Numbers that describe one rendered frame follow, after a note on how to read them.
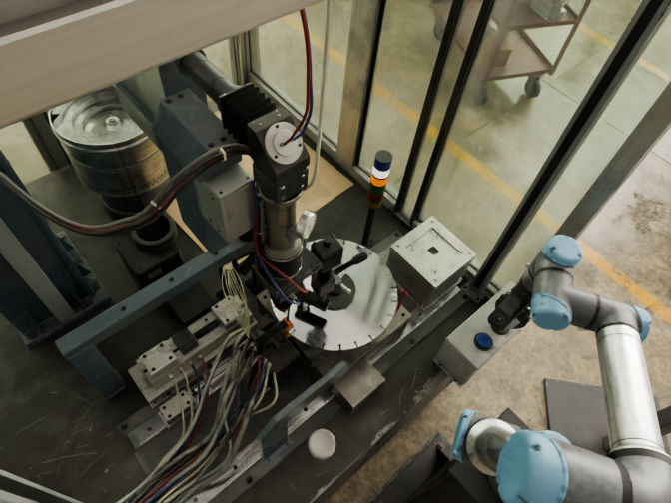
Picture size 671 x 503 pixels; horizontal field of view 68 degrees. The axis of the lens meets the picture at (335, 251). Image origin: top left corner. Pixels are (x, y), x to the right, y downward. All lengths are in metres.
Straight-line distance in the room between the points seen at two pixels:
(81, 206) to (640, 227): 2.75
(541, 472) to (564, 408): 1.64
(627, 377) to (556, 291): 0.20
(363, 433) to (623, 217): 2.24
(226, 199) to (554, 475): 0.62
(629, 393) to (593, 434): 1.47
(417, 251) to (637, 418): 0.74
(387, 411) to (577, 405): 1.23
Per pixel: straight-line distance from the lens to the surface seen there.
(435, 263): 1.46
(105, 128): 1.60
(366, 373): 1.35
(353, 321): 1.26
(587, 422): 2.46
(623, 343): 1.07
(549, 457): 0.81
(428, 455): 2.18
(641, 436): 0.95
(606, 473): 0.85
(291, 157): 0.73
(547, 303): 1.07
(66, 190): 1.89
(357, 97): 1.60
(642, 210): 3.33
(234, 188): 0.80
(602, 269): 2.92
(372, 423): 1.39
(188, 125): 0.83
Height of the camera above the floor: 2.08
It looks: 56 degrees down
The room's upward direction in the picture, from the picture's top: 8 degrees clockwise
